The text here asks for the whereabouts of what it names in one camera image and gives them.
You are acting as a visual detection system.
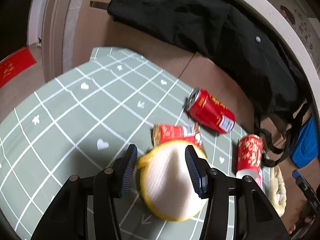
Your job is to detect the pink heart lollipop wrapper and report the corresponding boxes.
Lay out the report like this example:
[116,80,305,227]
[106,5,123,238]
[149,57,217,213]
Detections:
[255,169,264,190]

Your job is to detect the red snack wrapper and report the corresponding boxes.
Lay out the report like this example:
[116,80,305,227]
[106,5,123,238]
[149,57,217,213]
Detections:
[152,123,202,147]

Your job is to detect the red paper cup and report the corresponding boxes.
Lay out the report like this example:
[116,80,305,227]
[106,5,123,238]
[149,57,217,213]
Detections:
[236,134,264,179]

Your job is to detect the red soda can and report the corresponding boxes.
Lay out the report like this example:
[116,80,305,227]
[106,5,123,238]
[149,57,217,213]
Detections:
[185,88,235,134]

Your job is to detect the trash bin with yellow bag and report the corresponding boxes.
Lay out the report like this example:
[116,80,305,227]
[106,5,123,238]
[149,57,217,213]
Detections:
[268,166,287,217]

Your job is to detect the person's right hand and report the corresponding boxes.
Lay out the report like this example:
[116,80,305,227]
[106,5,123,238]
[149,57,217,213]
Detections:
[289,200,315,234]

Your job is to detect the blue hanging towel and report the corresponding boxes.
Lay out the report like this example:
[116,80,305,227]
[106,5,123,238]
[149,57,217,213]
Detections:
[290,116,319,168]

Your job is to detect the green grid table mat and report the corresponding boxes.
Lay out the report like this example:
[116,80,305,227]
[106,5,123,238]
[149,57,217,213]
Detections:
[0,46,272,240]

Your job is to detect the red floor mat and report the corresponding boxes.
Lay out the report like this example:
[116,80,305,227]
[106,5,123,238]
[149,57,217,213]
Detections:
[0,47,37,88]

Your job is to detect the black bag with straps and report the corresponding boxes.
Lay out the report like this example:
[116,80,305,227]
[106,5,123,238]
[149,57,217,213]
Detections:
[107,0,312,167]

